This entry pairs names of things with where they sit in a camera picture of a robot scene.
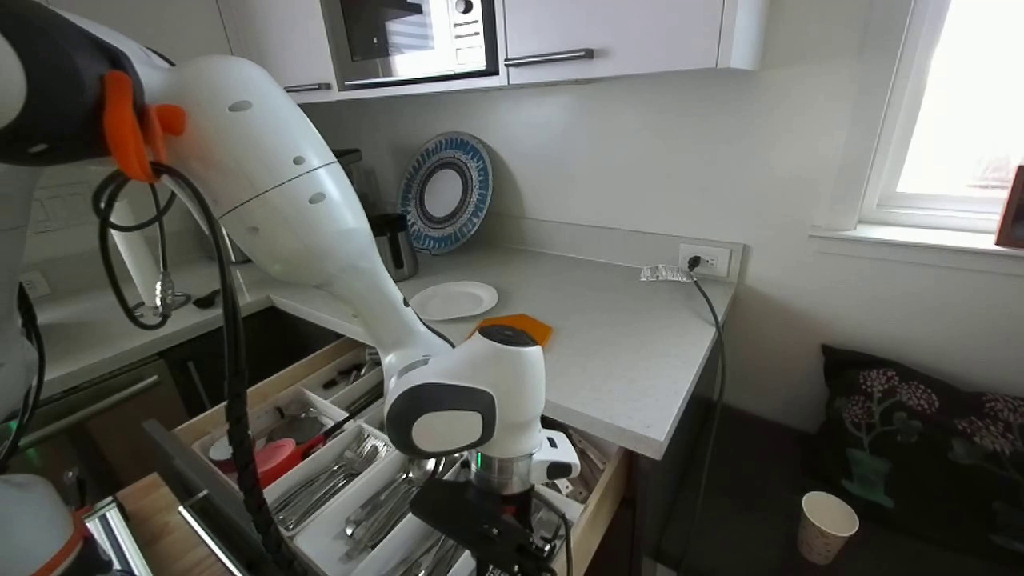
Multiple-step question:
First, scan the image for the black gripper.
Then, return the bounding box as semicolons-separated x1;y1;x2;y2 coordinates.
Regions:
409;477;560;576

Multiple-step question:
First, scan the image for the steel dinner fork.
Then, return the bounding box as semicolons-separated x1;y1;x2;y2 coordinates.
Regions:
281;441;385;528
273;432;379;521

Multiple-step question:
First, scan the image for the wooden kitchen drawer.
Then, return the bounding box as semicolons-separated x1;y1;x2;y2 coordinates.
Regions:
170;335;635;576

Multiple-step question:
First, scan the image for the dark grey drawer front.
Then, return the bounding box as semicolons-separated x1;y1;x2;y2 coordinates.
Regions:
141;417;281;576

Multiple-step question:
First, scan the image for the steel table spoon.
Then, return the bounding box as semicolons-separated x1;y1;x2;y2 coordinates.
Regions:
339;453;441;541
343;466;428;541

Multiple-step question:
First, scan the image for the white cutlery tray organizer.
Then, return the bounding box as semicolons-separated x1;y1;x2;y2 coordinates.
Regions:
194;365;603;576

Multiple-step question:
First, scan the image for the orange hexagonal coaster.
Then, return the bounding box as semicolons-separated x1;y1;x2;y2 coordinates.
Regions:
475;310;558;352

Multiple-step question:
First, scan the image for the small white plate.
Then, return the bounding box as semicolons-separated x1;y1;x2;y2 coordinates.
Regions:
407;277;504;327

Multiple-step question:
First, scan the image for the white paper cup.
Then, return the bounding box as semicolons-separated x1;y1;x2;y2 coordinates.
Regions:
795;486;863;569

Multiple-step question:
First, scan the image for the steel carafe black lid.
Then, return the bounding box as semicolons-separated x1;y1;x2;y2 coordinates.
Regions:
364;204;424;284

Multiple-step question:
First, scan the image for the blue white decorative plate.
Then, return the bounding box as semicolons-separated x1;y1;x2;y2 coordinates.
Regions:
399;127;499;260

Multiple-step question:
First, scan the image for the steel built-in microwave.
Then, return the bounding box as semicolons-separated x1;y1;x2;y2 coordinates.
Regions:
318;0;506;96

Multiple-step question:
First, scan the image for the white upper cabinet door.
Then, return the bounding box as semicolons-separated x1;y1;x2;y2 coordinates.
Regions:
499;0;772;87
212;0;339;103

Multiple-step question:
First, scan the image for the white framed window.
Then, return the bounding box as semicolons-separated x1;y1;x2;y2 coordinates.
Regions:
860;0;1024;236

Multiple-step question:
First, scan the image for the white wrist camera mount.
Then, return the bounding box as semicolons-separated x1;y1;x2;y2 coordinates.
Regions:
528;424;585;486

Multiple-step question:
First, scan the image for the black power cord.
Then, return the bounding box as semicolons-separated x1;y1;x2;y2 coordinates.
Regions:
686;252;732;569

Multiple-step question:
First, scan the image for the steel drawer handle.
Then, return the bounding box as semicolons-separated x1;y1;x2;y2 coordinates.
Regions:
172;486;254;576

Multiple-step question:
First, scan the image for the thick black cable hose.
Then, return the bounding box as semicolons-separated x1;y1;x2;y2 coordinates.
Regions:
157;163;298;576

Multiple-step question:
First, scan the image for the white wall outlet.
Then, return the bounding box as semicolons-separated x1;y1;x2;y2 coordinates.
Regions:
675;240;737;280

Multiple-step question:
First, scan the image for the steel cabinet handle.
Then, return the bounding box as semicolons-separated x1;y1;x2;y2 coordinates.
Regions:
281;78;335;100
504;46;600;71

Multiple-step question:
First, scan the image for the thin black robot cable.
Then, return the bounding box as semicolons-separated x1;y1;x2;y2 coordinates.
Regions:
90;166;188;332

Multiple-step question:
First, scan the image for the orange cable clip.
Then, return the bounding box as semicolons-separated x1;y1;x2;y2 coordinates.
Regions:
99;68;191;187

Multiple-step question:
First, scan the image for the small brown picture frame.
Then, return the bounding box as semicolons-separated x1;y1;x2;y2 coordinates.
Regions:
995;163;1024;252

